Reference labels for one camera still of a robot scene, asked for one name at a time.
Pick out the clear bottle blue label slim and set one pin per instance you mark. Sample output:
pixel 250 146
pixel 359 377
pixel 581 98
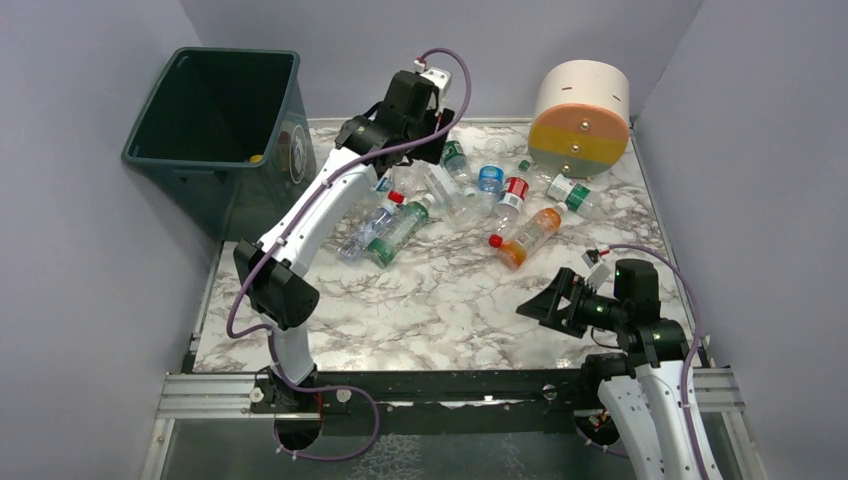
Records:
pixel 366 230

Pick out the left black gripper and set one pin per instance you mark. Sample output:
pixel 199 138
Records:
pixel 436 142

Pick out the green tea bottle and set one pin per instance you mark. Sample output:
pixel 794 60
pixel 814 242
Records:
pixel 398 231

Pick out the orange juice bottle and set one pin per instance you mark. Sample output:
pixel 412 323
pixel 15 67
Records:
pixel 531 236

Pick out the dark green plastic bin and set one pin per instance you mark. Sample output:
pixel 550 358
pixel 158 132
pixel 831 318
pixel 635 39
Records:
pixel 209 111

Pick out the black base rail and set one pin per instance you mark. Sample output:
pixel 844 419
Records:
pixel 558 401

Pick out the white cylinder with coloured face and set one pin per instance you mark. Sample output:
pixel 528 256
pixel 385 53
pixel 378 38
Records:
pixel 580 124

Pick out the clear bottle red blue label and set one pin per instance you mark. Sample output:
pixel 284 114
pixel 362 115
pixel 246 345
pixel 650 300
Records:
pixel 400 184

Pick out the clear bottle blue wrap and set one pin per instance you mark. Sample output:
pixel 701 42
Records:
pixel 491 175

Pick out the clear bottle green white label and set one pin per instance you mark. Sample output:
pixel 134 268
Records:
pixel 577 197

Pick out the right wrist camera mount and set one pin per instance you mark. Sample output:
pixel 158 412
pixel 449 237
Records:
pixel 599 269

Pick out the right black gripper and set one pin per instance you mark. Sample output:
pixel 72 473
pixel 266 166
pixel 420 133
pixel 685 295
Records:
pixel 570 303

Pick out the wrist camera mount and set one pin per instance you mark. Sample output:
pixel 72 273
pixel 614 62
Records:
pixel 442 79
pixel 599 269

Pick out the clear bottle red cap right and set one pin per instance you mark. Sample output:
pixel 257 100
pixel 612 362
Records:
pixel 508 208

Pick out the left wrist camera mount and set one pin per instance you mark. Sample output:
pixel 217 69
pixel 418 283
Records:
pixel 442 79

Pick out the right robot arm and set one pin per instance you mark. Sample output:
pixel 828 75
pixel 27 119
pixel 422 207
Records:
pixel 647 385

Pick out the aluminium frame rail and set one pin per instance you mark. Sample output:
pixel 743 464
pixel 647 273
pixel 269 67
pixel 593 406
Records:
pixel 228 396

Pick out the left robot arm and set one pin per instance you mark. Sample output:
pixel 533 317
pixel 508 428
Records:
pixel 272 269

